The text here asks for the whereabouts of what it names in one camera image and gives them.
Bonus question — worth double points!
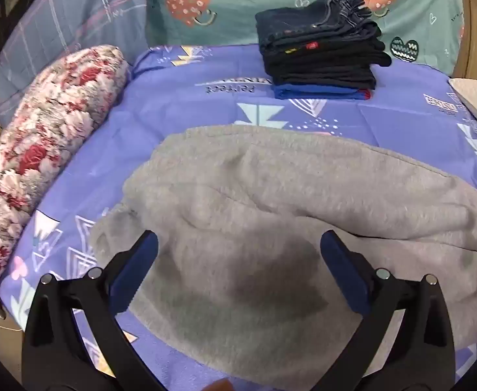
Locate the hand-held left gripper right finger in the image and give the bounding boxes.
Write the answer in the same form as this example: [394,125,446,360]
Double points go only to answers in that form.
[320,230,456,391]

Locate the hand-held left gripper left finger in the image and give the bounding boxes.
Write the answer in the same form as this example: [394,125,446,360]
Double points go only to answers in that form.
[21,230,160,391]

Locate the grey sweatshirt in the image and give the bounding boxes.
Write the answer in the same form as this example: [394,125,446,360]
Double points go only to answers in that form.
[90,124,477,389]

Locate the folded blue pants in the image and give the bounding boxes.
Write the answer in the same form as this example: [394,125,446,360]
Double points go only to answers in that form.
[273,85,372,101]

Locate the rolled floral blanket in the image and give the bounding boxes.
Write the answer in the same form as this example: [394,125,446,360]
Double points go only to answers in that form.
[0,45,131,314]

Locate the purple printed bed sheet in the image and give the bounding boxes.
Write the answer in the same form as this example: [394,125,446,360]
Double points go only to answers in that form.
[0,43,477,391]

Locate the blue plaid pillow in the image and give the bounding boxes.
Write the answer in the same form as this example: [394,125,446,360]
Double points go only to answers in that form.
[0,0,149,119]

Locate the green heart print pillow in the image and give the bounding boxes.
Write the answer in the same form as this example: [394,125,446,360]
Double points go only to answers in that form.
[141,0,467,78]

